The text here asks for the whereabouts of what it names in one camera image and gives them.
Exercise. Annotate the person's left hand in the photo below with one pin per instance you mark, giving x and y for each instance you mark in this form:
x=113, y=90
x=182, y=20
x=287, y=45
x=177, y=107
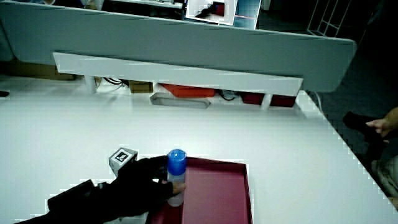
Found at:
x=140, y=183

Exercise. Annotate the glue bottle with blue cap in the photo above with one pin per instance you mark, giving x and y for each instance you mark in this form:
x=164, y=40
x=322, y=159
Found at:
x=176, y=165

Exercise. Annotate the dark red rectangular plate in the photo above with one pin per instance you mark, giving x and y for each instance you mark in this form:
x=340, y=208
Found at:
x=217, y=193

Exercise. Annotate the person's left forearm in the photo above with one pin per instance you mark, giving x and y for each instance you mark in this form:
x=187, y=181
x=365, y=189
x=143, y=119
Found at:
x=77, y=205

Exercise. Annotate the another person's forearm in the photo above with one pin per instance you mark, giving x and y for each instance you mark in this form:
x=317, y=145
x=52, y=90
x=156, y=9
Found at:
x=392, y=119

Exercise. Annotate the grey oval tray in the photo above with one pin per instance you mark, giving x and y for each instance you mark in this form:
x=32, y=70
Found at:
x=180, y=101

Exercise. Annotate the small cardboard box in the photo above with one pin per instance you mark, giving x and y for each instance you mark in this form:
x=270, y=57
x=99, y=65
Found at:
x=140, y=86

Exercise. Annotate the orange box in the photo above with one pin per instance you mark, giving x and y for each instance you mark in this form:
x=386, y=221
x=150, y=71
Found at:
x=189, y=91

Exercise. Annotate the white desk shelf riser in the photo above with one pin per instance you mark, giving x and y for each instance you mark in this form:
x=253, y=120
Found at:
x=174, y=73

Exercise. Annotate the dark red box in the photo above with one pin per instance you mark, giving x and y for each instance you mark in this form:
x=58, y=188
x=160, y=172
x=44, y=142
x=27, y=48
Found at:
x=283, y=101
x=252, y=98

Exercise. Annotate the grey desk partition panel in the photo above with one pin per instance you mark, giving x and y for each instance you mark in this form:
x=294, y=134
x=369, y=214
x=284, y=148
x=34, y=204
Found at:
x=155, y=37

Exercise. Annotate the large cardboard box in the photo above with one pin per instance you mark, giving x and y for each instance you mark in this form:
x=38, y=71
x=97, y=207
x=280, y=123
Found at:
x=34, y=71

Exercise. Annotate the small black object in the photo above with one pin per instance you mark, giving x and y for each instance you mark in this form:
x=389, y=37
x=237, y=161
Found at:
x=3, y=93

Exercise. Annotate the blue panel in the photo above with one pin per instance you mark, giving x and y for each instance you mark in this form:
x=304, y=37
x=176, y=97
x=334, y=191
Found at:
x=248, y=14

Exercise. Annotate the black handheld object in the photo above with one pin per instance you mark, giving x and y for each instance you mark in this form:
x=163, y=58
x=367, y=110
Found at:
x=360, y=123

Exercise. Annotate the white metal rack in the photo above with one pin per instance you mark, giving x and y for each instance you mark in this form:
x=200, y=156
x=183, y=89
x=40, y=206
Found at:
x=329, y=25

